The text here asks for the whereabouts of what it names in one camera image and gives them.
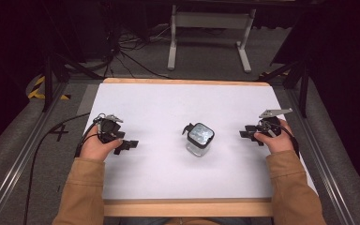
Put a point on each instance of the white metal stand frame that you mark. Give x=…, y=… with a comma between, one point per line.
x=211, y=20

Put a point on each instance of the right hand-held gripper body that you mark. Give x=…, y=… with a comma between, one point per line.
x=270, y=123

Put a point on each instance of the black tripod stand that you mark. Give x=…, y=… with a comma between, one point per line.
x=303, y=84
x=48, y=81

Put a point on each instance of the clear square jar black lid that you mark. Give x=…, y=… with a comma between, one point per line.
x=200, y=137

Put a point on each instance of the person's right hand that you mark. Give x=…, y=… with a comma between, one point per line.
x=278, y=142

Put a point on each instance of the white table cover sheet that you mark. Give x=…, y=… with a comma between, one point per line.
x=184, y=175

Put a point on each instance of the person's left hand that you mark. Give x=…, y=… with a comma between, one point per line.
x=93, y=148

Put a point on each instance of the aluminium floor rail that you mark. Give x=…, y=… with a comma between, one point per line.
x=322, y=156
x=18, y=162

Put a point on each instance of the yellow black floor tape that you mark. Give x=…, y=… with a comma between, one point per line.
x=36, y=90

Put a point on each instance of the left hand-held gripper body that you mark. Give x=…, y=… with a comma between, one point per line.
x=109, y=127

